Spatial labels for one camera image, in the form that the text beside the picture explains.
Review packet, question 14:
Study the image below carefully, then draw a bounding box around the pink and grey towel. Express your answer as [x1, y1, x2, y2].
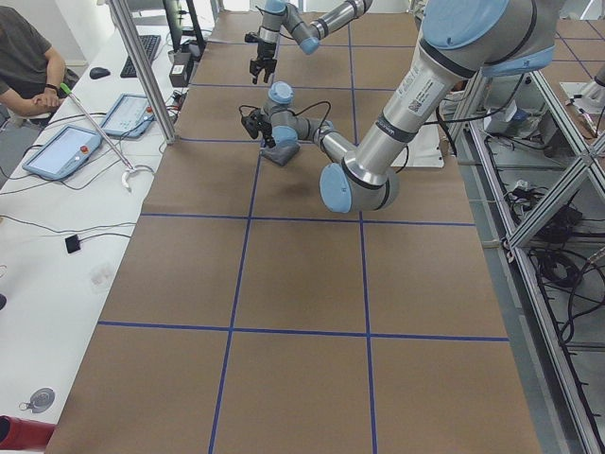
[260, 143, 300, 166]

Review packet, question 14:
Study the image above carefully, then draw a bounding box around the aluminium frame rail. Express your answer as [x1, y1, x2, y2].
[458, 72, 604, 453]

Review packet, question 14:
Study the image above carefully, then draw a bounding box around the near teach pendant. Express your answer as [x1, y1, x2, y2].
[22, 126, 102, 181]

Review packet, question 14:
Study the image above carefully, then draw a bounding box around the teach pendant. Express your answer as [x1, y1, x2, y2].
[22, 126, 102, 181]
[100, 94, 154, 139]

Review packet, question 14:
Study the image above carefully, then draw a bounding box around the aluminium frame post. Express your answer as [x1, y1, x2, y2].
[106, 0, 176, 145]

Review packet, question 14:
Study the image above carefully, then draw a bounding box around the black computer mouse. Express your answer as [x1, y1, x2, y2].
[89, 67, 111, 79]

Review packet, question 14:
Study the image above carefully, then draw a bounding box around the seated person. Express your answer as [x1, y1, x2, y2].
[1, 6, 79, 117]

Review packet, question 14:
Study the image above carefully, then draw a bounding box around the metal rod green tip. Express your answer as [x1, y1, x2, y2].
[60, 82, 134, 172]

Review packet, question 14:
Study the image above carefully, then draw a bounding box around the far teach pendant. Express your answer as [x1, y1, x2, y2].
[100, 94, 154, 139]

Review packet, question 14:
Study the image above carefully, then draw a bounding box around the black monitor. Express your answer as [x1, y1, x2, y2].
[162, 0, 206, 57]

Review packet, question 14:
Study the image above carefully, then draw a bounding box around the red object at corner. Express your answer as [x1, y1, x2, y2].
[1, 415, 56, 451]

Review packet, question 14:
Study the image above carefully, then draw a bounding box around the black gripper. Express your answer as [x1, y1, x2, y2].
[244, 32, 278, 84]
[240, 108, 275, 148]

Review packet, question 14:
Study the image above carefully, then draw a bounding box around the small black square pad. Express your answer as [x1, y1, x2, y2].
[64, 235, 81, 254]

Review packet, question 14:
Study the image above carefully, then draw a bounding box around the black keyboard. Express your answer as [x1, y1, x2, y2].
[119, 34, 162, 79]

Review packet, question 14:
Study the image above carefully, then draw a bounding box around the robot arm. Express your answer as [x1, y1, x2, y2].
[241, 0, 563, 213]
[245, 0, 372, 84]

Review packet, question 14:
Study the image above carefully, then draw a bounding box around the black box with label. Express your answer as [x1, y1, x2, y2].
[169, 51, 194, 88]

